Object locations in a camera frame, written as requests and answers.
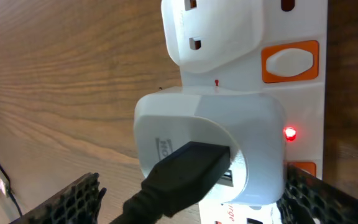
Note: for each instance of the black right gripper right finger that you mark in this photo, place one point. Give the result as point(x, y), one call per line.
point(307, 198)

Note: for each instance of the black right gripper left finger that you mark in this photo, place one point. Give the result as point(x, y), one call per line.
point(79, 202)

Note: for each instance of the white power strip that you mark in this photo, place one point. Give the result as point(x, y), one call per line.
point(276, 48)

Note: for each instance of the white USB charger adapter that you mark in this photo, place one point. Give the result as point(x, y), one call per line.
point(251, 125)

